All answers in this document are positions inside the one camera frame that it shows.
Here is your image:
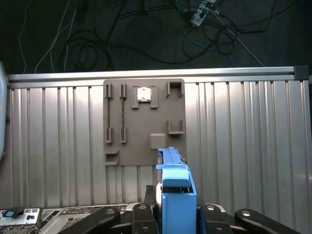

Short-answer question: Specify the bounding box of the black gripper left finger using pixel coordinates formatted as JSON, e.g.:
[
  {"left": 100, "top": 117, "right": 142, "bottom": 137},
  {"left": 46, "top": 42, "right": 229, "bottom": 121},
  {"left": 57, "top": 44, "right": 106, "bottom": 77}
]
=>
[{"left": 60, "top": 185, "right": 157, "bottom": 234}]

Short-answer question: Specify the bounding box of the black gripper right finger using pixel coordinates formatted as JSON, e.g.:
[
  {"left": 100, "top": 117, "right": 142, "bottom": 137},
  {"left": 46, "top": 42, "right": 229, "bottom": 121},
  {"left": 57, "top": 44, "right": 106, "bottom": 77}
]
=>
[{"left": 197, "top": 204, "right": 301, "bottom": 234}]

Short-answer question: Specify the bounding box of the hard disk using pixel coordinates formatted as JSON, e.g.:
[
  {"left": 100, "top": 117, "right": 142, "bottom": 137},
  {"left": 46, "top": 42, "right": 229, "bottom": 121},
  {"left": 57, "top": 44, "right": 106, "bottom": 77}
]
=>
[{"left": 156, "top": 146, "right": 198, "bottom": 234}]

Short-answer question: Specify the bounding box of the black PC case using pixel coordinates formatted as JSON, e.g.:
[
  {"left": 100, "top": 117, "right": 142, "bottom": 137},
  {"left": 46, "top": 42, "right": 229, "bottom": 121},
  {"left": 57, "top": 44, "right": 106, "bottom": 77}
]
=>
[{"left": 0, "top": 204, "right": 130, "bottom": 234}]

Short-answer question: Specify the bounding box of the grey parts rack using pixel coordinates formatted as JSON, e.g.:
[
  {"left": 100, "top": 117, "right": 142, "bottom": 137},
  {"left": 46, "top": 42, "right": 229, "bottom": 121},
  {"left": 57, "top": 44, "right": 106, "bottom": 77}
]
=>
[{"left": 103, "top": 78, "right": 188, "bottom": 167}]

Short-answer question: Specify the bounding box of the dark RAM stick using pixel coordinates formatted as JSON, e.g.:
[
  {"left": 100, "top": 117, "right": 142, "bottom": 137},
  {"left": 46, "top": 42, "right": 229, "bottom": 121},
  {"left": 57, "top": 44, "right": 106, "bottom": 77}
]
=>
[{"left": 120, "top": 98, "right": 127, "bottom": 130}]

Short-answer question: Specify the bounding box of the silver CPU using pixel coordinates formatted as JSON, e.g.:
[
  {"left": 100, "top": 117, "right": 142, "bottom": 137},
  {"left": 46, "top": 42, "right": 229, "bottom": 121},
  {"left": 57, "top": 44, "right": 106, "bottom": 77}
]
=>
[{"left": 136, "top": 87, "right": 153, "bottom": 102}]

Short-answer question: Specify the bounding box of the black table corner cap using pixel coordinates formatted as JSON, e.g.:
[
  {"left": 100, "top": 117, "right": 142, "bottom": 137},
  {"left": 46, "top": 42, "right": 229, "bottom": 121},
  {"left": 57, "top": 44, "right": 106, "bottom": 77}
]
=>
[{"left": 293, "top": 65, "right": 311, "bottom": 81}]

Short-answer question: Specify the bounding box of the white power strip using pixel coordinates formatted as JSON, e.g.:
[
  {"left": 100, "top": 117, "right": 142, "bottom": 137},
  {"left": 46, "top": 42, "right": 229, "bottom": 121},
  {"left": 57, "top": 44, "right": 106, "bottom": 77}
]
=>
[{"left": 191, "top": 0, "right": 215, "bottom": 26}]

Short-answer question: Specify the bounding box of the blue floor cable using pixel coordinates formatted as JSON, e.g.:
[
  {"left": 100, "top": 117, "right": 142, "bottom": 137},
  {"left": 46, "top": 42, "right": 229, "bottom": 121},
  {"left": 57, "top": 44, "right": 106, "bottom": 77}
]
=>
[{"left": 176, "top": 0, "right": 235, "bottom": 67}]

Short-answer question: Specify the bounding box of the white floor cable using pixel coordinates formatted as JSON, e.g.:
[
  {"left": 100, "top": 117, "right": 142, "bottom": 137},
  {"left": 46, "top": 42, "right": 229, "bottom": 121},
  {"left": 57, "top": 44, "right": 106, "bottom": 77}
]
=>
[{"left": 214, "top": 11, "right": 264, "bottom": 67}]

